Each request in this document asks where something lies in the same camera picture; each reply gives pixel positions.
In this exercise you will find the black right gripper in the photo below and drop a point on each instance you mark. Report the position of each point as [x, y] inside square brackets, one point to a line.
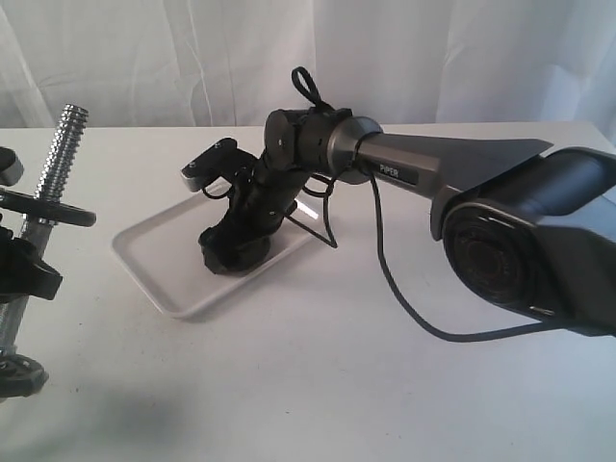
[255, 211]

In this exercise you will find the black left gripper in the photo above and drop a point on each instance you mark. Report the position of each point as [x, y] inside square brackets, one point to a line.
[23, 272]

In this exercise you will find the black weight plate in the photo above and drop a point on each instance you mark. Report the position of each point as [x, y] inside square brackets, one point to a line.
[225, 257]

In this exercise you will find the black plate end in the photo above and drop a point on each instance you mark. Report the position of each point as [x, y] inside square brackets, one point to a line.
[53, 211]

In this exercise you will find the chrome threaded dumbbell bar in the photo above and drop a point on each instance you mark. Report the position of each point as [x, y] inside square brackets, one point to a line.
[51, 184]

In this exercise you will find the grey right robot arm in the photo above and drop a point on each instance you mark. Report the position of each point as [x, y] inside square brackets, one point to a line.
[526, 227]

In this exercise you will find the white plastic tray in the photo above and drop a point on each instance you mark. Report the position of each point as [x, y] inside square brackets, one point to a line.
[163, 257]

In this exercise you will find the white backdrop curtain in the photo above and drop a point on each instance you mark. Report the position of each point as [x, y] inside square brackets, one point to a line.
[228, 63]

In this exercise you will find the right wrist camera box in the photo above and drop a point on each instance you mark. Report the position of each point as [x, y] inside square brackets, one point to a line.
[224, 159]

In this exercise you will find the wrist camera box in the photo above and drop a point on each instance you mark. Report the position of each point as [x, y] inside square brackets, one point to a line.
[224, 159]
[11, 169]

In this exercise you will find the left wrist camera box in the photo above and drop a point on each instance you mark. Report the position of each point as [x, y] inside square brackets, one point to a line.
[11, 169]

